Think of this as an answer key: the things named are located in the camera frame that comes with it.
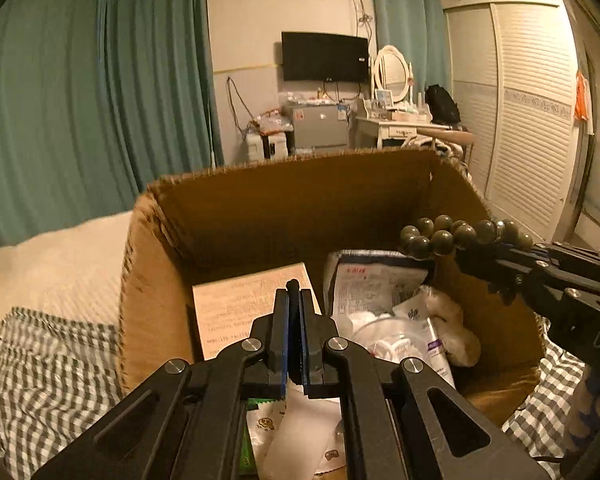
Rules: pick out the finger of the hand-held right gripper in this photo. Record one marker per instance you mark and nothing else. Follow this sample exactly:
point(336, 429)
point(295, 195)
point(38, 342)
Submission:
point(580, 270)
point(505, 272)

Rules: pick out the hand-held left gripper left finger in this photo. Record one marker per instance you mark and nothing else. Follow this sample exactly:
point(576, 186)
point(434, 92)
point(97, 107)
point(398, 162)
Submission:
point(282, 350)

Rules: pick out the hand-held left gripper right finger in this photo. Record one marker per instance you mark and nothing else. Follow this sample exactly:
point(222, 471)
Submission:
point(307, 355)

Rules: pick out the beige green medicine box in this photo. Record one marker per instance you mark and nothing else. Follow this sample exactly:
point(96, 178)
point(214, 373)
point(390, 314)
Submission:
point(230, 310)

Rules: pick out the brown cardboard box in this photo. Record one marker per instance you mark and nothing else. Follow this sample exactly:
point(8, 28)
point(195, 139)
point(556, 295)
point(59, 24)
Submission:
point(280, 220)

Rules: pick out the white plastic wrapper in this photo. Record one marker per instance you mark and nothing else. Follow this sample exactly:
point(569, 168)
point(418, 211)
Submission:
point(375, 332)

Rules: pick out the white cartoon print packet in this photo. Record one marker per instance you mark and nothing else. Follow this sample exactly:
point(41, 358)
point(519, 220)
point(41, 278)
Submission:
point(262, 425)

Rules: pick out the white paper sheet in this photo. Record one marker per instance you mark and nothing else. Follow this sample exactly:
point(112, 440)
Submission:
point(300, 435)

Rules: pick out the beige plush toy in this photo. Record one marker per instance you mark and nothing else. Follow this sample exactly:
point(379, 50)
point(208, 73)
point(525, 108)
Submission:
point(460, 340)

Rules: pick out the white red label packet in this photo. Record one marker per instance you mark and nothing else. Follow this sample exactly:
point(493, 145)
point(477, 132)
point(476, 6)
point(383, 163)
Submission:
point(370, 280)

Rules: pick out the white purple label pouch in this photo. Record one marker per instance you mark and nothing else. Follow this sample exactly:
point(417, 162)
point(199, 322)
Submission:
point(430, 335)

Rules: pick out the white louvred wardrobe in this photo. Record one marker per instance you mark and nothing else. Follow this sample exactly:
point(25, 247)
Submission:
point(530, 135)

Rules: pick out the wooden chair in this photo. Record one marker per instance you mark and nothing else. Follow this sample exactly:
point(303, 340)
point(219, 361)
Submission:
point(450, 136)

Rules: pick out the orange hanging cloth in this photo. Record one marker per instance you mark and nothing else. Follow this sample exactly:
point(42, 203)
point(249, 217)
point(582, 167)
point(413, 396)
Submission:
point(582, 97)

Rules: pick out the black backpack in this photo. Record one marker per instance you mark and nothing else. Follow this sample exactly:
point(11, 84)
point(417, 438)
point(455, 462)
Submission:
point(442, 105)

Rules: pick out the white dressing table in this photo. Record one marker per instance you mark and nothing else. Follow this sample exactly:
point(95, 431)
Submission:
point(380, 132)

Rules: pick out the white floor appliance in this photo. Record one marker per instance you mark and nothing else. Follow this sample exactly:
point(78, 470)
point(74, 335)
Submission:
point(260, 147)

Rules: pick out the grey mini fridge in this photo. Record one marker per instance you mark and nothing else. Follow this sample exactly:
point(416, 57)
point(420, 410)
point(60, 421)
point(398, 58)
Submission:
point(320, 130)

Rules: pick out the white oval vanity mirror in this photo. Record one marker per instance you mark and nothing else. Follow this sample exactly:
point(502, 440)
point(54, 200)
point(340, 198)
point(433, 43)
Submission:
point(392, 72)

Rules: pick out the grey white checked blanket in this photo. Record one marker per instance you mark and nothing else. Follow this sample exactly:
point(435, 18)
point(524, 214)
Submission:
point(45, 385)

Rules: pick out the cream bedspread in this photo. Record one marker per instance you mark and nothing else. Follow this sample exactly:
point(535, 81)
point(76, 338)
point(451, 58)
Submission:
point(55, 270)

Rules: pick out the teal curtain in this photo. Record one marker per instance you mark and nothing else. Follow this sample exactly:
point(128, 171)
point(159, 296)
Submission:
point(165, 85)
point(45, 110)
point(410, 25)

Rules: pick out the black wall television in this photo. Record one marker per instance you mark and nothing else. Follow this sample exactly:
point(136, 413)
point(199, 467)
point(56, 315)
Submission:
point(325, 57)

